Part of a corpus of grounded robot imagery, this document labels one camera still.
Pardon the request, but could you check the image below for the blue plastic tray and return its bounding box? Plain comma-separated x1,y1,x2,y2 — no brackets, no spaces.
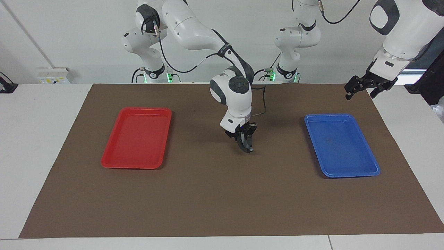
304,114,381,178

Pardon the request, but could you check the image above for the clear plastic container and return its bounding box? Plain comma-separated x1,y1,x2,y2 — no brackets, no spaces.
430,97,444,124

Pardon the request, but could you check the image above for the brown table mat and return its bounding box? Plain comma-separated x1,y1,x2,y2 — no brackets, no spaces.
19,83,444,239

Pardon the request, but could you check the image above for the red plastic tray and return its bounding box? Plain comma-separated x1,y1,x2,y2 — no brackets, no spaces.
101,107,172,170

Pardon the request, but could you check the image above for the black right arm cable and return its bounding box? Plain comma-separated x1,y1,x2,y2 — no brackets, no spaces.
140,17,267,117

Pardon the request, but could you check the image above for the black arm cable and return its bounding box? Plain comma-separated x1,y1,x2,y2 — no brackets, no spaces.
317,0,361,25
140,17,267,117

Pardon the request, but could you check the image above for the white wall socket box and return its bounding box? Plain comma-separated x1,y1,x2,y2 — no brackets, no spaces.
36,67,74,84

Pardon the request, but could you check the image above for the black clamp mount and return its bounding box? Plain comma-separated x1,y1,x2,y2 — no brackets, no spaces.
0,72,18,93

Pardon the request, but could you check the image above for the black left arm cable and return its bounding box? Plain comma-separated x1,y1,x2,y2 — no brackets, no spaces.
317,0,361,25

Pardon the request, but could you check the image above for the black base cable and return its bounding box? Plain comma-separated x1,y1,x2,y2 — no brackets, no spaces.
250,55,281,82
131,67,145,84

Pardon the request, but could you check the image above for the dark slanted panel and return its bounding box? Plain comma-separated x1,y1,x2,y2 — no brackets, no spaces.
391,27,444,85

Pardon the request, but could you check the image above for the black chair back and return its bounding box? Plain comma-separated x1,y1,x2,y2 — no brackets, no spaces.
404,59,444,106

